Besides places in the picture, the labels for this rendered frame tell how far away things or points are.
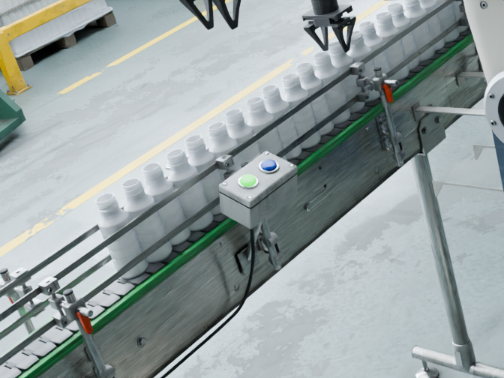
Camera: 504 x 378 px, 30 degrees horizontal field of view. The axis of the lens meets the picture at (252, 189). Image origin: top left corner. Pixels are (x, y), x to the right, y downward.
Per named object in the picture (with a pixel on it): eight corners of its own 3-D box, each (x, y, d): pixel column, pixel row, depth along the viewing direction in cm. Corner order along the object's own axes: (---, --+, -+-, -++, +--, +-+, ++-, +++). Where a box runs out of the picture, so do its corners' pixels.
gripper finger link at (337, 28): (339, 45, 219) (330, 7, 215) (364, 45, 214) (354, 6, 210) (322, 57, 215) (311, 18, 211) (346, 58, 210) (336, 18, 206)
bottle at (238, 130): (256, 190, 197) (234, 119, 190) (235, 187, 201) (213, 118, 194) (274, 175, 201) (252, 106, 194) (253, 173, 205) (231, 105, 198)
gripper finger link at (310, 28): (328, 45, 221) (318, 7, 217) (351, 45, 216) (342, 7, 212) (310, 56, 217) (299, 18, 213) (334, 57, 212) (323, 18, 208)
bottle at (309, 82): (324, 138, 211) (305, 70, 204) (304, 136, 215) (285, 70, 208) (340, 126, 214) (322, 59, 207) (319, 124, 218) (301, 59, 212)
